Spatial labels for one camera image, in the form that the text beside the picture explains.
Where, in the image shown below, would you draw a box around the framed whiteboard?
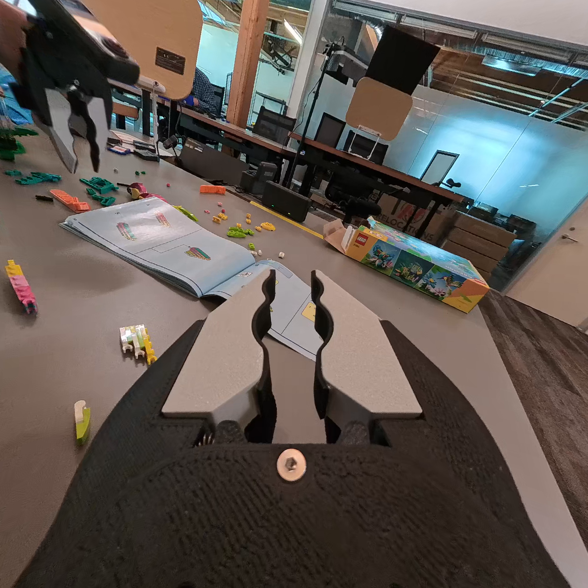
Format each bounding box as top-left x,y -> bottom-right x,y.
419,150 -> 460,185

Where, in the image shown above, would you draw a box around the stack of brown cardboard boxes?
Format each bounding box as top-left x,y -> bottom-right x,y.
442,210 -> 518,277

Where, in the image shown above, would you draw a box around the pink yellow brick assembly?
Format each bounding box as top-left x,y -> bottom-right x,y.
5,258 -> 39,316

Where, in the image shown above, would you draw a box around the white lime brick piece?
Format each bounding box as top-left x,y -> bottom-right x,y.
73,400 -> 92,446

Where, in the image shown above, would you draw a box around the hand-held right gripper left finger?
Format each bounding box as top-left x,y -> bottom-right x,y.
162,269 -> 277,432

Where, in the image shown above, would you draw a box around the light blue instruction booklet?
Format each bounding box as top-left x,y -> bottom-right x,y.
60,197 -> 324,361

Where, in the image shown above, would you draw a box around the black light stand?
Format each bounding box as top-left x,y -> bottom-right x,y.
285,39 -> 368,190

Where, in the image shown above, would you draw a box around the scattered small yellow lime bricks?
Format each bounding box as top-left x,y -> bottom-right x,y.
204,201 -> 277,239

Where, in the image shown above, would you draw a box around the black computer monitor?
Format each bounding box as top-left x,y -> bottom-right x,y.
343,130 -> 389,166
252,106 -> 297,139
313,111 -> 347,149

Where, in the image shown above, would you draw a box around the white green yellow brick assembly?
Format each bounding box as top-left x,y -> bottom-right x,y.
119,324 -> 158,366

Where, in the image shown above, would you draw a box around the pale door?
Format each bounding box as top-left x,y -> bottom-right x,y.
507,201 -> 588,330

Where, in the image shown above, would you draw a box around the colourful cardboard toy box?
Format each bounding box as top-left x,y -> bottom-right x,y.
323,216 -> 491,314

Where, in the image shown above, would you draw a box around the black office chair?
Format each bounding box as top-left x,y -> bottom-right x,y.
323,176 -> 383,222

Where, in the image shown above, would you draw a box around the person's left hand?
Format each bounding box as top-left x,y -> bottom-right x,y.
0,8 -> 28,65

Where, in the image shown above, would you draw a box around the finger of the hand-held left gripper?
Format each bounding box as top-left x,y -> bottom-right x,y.
69,91 -> 112,173
44,88 -> 79,175

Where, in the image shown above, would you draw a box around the black square panel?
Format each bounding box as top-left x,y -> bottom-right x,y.
365,25 -> 441,96

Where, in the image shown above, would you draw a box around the yellow tape strip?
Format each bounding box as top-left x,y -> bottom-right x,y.
249,200 -> 325,240

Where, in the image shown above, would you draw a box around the black rounded power box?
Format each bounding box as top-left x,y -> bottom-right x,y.
261,180 -> 313,223

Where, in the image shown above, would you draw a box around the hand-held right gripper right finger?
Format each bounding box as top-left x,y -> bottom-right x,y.
311,270 -> 422,425

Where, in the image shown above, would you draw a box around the green brick plant assembly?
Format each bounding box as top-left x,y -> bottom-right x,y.
0,125 -> 40,161

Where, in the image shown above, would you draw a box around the wooden pillar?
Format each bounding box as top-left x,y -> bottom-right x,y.
226,0 -> 271,129

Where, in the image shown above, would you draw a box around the long wooden desk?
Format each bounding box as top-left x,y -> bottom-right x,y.
178,105 -> 466,209

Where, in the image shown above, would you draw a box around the orange brick separator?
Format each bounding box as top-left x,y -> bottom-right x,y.
48,188 -> 91,213

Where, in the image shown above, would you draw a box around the black laptop case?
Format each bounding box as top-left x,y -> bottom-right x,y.
177,139 -> 251,184

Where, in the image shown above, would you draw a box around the dark red pink brick bird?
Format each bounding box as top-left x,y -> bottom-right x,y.
117,181 -> 167,202

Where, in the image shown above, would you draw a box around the black charger box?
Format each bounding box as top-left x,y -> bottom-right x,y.
240,161 -> 279,196

